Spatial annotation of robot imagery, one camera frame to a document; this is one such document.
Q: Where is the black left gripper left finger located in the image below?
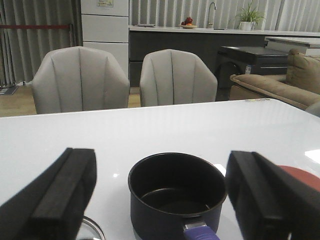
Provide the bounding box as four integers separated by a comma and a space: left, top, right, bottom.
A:
0, 148, 97, 240

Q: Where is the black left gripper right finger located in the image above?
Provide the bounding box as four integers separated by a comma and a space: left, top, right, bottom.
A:
225, 150, 320, 240

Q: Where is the glass lid with blue knob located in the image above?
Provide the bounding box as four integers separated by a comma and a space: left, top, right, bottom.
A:
76, 216, 106, 240

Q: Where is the pink bowl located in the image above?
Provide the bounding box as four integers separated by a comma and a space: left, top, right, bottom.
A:
279, 165, 320, 192

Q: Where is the dark blue saucepan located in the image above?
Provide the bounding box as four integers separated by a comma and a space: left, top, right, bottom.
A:
128, 152, 227, 240

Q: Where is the beige sofa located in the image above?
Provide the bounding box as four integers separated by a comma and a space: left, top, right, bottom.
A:
229, 49, 320, 110

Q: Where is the left grey upholstered chair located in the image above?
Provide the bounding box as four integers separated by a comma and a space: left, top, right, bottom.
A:
32, 46, 130, 114

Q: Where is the grey upholstered chair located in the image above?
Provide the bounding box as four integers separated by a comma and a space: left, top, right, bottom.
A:
139, 49, 218, 107
32, 46, 130, 114

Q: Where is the black side table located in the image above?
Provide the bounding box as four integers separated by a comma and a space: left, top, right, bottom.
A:
214, 46, 288, 101

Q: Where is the right grey upholstered chair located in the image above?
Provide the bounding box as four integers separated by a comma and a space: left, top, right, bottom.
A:
139, 49, 218, 107

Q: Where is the chrome kitchen faucet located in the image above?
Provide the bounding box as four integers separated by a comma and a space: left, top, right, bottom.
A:
206, 1, 217, 29

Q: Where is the potted green plant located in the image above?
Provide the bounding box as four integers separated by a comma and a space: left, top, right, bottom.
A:
236, 0, 265, 31

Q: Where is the dark kitchen counter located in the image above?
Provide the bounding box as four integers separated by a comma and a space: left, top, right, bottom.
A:
128, 25, 320, 87

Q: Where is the white cabinet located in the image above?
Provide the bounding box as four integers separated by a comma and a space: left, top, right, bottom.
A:
80, 0, 129, 75

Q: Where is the fruit plate on counter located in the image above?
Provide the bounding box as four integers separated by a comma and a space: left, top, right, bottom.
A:
178, 16, 198, 29

